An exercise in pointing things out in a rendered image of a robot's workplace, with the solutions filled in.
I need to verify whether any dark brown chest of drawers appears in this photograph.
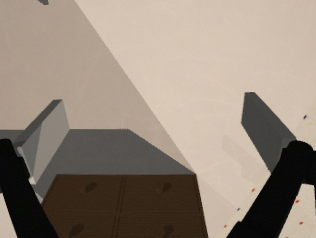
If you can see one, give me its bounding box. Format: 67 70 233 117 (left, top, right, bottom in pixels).
41 174 208 238

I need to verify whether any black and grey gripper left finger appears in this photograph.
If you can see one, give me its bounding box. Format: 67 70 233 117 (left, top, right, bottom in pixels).
0 99 70 238

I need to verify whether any brown wooden drawer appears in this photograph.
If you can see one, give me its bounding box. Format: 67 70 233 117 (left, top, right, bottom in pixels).
121 176 199 213
46 213 116 238
117 215 204 238
43 176 123 213

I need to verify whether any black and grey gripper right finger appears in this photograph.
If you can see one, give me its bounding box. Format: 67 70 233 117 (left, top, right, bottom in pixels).
226 92 316 238

